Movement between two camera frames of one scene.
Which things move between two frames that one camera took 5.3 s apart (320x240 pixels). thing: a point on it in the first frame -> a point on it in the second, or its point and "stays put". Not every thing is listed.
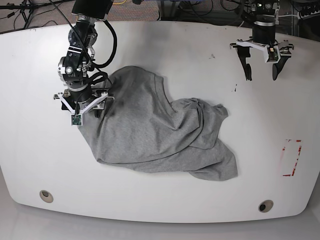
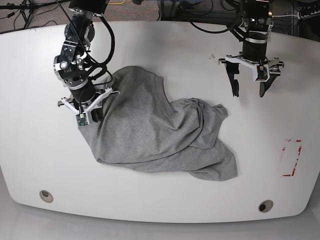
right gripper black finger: x=244 y=53 -> x=232 y=68
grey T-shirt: x=141 y=128 stays put
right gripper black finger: x=277 y=67 -> x=265 y=85
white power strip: x=300 y=16 stays put
